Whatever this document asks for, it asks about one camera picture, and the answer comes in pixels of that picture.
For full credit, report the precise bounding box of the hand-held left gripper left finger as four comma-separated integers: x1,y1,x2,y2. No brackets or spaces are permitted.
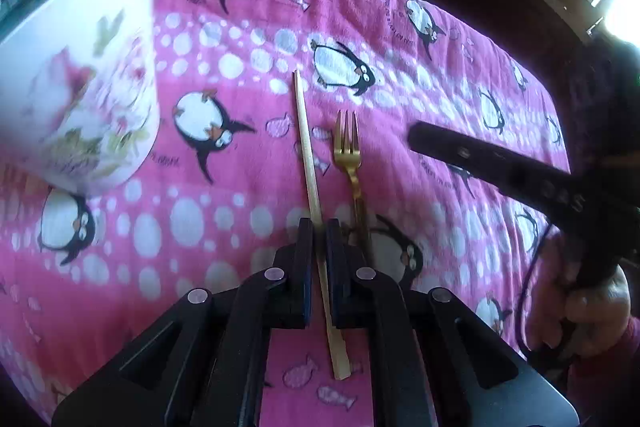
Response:
52,217,316,427

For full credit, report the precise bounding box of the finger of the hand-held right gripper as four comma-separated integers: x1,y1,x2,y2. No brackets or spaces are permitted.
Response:
408,121,506,192

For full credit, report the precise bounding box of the person's right hand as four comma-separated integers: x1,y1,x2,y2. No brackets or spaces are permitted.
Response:
529,232,632,359

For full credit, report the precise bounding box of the bamboo chopstick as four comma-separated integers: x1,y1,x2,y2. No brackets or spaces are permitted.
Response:
292,69,352,381

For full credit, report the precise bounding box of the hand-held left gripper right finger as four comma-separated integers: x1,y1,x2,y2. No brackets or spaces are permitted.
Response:
326,218,574,427

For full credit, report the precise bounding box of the black cable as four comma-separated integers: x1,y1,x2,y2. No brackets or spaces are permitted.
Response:
515,217,578,364

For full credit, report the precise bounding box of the white floral utensil cup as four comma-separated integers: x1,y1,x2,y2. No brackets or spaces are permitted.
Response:
0,0,162,198

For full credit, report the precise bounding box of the person's right forearm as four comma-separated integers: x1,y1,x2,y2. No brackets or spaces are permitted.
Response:
562,316,640,427

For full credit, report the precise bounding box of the pink penguin print blanket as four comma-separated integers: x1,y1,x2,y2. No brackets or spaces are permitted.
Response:
0,0,575,427

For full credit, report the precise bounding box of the gold metal fork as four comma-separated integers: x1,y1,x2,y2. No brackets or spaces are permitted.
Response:
332,109,375,269

